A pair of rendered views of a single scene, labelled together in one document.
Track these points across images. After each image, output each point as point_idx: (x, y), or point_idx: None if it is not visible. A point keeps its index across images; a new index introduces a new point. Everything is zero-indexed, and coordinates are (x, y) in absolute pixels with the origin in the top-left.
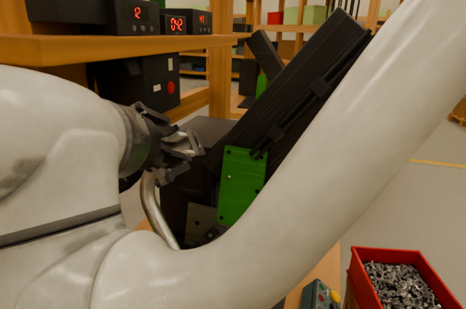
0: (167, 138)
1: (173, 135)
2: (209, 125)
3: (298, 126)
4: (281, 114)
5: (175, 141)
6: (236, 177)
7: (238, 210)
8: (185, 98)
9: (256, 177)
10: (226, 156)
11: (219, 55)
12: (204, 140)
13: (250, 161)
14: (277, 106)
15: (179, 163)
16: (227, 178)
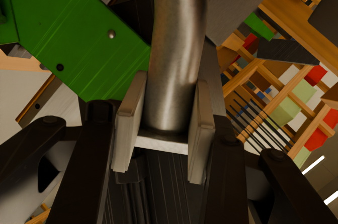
0: (203, 140)
1: (201, 164)
2: (243, 7)
3: (120, 196)
4: (153, 189)
5: (195, 102)
6: (101, 48)
7: (45, 10)
8: None
9: (82, 83)
10: (148, 54)
11: (329, 47)
12: (217, 6)
13: (115, 91)
14: (169, 195)
15: (70, 156)
16: (110, 29)
